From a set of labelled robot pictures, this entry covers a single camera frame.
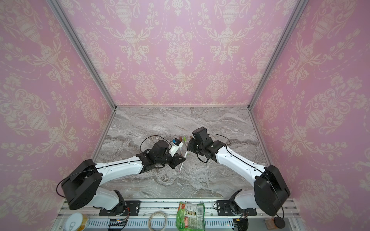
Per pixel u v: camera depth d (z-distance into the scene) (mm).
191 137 1027
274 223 626
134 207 747
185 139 999
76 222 665
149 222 707
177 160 729
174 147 755
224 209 729
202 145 625
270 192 412
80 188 427
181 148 760
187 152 729
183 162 812
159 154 671
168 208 760
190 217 701
